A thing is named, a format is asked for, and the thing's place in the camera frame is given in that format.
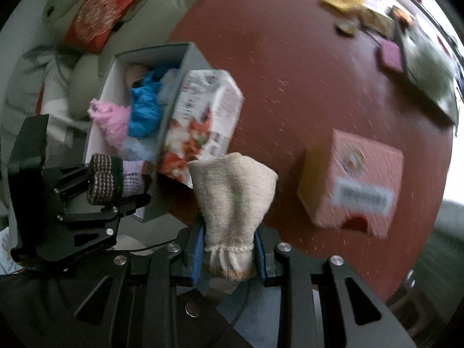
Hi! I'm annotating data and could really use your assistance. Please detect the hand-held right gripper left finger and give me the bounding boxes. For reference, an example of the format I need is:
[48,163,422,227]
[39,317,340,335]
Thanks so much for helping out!
[70,225,207,348]

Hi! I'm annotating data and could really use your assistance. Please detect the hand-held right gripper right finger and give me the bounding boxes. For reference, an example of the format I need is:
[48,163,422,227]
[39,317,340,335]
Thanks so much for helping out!
[254,226,417,348]

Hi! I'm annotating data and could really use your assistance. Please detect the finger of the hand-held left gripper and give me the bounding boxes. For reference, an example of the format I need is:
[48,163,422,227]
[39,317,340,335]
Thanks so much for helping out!
[43,164,95,208]
[43,193,152,262]

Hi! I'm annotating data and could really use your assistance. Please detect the purple striped knitted sock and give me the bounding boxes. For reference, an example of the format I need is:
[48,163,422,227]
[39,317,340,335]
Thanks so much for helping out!
[88,154,153,205]

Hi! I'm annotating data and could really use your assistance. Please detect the light blue plastic cover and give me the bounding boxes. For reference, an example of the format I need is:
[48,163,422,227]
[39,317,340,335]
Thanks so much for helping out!
[121,138,160,162]
[157,78,182,111]

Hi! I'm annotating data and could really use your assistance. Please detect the beige knitted sock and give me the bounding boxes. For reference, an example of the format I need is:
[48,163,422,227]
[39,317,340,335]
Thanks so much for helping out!
[188,153,279,281]

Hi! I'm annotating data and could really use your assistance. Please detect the pink fluffy yarn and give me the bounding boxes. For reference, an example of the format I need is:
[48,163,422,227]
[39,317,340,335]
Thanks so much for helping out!
[88,99,131,151]

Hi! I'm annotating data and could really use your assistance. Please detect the blue crinkled plastic cover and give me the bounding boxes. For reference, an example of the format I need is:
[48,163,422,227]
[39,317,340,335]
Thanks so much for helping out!
[128,80,162,138]
[147,66,180,82]

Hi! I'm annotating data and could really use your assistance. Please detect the pink towel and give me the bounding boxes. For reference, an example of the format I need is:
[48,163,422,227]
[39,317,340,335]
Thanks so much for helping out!
[125,63,153,88]

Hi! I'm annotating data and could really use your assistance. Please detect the white cardboard box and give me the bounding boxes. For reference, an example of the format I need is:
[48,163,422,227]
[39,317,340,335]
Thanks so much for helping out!
[83,42,214,223]

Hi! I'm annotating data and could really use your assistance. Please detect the person's blue jeans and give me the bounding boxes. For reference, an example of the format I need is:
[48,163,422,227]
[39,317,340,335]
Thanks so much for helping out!
[203,279,287,348]

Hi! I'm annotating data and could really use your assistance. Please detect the white grey blanket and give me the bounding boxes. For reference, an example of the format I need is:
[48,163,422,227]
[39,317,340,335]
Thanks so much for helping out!
[0,43,91,153]

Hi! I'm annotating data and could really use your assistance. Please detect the floral tissue pack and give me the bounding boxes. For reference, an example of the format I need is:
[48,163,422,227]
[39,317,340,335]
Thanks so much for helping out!
[157,69,244,189]

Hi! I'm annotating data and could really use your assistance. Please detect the pink cardboard box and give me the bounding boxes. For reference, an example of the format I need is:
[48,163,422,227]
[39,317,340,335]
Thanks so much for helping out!
[298,128,405,240]

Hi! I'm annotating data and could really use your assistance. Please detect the red embroidered cushion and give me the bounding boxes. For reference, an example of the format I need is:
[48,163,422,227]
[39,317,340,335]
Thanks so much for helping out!
[63,0,146,56]

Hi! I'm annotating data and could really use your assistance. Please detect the pale green sofa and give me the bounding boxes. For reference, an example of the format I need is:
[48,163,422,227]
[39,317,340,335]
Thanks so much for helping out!
[36,0,225,124]

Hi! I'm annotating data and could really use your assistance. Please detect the dark rectangular tray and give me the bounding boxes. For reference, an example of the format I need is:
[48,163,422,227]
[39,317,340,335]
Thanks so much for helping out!
[389,5,459,126]

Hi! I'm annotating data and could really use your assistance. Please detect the pink rectangular sponge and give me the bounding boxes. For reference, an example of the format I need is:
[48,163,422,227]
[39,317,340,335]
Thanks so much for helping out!
[377,40,404,73]

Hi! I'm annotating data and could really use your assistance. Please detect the round yellow sponge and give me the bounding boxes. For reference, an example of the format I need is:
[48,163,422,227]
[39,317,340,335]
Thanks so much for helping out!
[335,22,359,37]

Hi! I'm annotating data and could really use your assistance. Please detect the cream printed box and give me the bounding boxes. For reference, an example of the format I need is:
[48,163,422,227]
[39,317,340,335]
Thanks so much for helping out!
[357,5,396,39]

